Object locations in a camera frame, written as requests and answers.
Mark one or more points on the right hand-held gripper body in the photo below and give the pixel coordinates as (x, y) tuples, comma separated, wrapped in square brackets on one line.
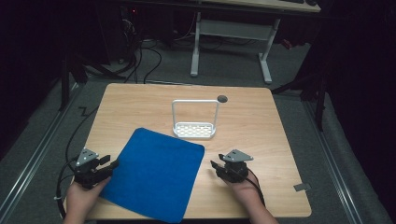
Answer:
[(235, 169)]

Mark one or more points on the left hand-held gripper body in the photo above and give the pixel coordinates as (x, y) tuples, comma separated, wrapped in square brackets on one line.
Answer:
[(88, 174)]

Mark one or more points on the blue cloth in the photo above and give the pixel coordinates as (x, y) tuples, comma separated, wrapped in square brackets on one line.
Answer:
[(155, 174)]

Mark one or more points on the person's left hand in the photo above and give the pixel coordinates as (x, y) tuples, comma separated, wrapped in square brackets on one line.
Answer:
[(81, 196)]

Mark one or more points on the person's right hand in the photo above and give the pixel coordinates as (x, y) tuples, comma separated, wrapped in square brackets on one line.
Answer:
[(247, 194)]

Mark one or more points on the black round table grommet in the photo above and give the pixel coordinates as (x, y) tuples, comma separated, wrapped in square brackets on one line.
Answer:
[(222, 99)]

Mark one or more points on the grey tape piece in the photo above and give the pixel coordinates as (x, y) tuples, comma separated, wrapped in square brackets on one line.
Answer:
[(302, 187)]

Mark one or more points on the black metal stand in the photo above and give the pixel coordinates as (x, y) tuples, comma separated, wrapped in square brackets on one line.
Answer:
[(64, 84), (317, 87)]

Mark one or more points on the white-framed wooden desk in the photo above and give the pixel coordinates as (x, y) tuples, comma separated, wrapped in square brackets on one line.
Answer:
[(233, 29)]

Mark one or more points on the small red object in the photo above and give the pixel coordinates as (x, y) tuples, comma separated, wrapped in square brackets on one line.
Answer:
[(287, 44)]

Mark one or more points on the dark computer tower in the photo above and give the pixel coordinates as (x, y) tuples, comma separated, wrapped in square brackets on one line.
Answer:
[(130, 31)]

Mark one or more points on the metal floor rail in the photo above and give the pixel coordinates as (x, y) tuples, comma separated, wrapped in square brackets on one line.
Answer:
[(334, 161), (34, 158)]

